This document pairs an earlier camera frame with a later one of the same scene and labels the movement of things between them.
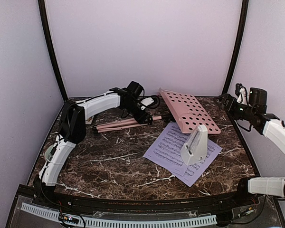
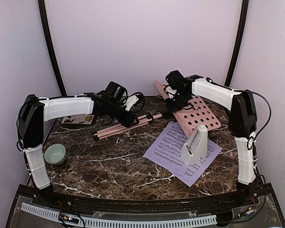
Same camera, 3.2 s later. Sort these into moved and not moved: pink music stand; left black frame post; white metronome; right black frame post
Moved: pink music stand
Not moved: white metronome; left black frame post; right black frame post
